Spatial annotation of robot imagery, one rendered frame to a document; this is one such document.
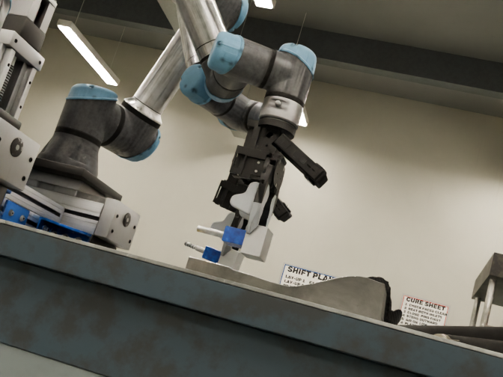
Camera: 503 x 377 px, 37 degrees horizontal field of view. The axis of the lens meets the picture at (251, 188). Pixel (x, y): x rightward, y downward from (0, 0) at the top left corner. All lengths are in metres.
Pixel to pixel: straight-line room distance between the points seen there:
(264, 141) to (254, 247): 0.20
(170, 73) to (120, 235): 0.45
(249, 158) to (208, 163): 7.99
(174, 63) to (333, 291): 0.81
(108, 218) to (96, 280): 0.91
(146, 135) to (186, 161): 7.46
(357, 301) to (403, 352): 0.65
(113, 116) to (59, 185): 0.23
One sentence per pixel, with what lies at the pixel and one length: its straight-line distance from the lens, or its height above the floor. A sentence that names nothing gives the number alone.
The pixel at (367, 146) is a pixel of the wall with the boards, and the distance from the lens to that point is 9.13.
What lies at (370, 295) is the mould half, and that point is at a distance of 1.38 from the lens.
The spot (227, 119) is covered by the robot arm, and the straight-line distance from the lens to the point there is 1.66.
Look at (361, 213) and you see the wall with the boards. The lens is 8.89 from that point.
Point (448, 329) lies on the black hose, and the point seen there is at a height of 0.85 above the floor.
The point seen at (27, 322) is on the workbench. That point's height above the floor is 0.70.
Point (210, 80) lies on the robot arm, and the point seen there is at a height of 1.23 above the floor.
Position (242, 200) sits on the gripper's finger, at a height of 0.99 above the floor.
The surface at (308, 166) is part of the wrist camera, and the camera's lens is 1.32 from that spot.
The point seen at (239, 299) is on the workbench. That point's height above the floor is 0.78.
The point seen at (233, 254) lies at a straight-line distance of 1.60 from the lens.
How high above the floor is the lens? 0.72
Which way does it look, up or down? 13 degrees up
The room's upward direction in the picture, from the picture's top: 17 degrees clockwise
